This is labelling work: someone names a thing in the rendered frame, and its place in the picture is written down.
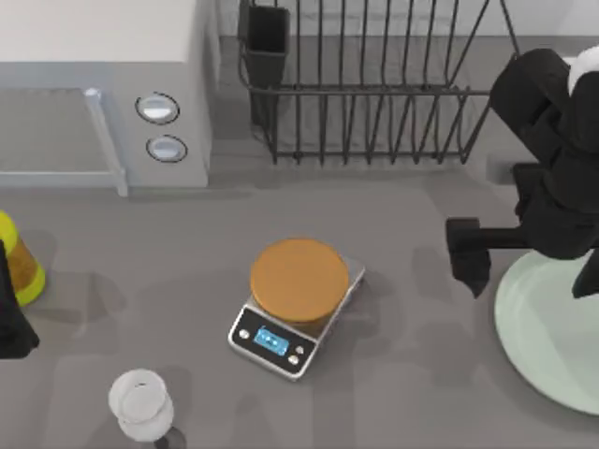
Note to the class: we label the pale green plate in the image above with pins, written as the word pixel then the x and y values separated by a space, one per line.
pixel 538 337

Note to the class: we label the orange round disc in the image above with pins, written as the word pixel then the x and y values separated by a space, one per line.
pixel 299 280

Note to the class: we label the silver kitchen scale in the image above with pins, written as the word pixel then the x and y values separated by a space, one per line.
pixel 271 343

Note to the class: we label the black cutlery holder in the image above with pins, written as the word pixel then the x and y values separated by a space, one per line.
pixel 266 47

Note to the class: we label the pale microwave oven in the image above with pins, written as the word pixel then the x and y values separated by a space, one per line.
pixel 196 117

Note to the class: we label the round silver microwave knob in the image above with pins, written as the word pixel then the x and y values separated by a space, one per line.
pixel 157 109
pixel 166 149

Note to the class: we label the glass microwave door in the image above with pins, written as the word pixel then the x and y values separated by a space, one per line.
pixel 47 131

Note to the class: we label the yellow bottle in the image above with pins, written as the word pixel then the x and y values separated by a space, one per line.
pixel 21 266

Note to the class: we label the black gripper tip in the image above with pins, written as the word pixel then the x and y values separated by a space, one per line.
pixel 11 318

